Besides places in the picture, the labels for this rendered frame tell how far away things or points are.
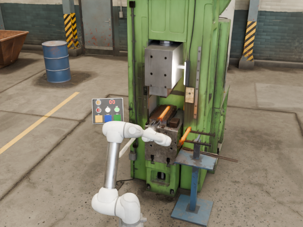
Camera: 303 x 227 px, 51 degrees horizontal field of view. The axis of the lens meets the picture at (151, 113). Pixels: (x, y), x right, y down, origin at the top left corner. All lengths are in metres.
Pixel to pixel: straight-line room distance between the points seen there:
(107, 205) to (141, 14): 1.89
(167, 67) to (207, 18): 0.61
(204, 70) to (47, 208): 2.35
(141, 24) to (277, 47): 6.30
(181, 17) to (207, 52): 0.43
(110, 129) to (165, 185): 1.47
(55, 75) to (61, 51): 0.59
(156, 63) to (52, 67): 4.77
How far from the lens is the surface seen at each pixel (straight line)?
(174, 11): 3.25
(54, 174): 4.47
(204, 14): 3.18
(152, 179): 3.90
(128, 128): 2.52
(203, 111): 3.45
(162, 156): 3.61
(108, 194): 2.61
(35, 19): 10.94
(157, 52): 3.21
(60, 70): 7.77
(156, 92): 3.35
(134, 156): 3.94
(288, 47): 9.27
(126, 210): 2.56
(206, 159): 3.33
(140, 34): 3.39
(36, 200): 4.11
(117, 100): 3.49
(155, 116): 3.53
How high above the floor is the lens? 2.52
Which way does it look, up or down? 25 degrees down
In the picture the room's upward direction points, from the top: straight up
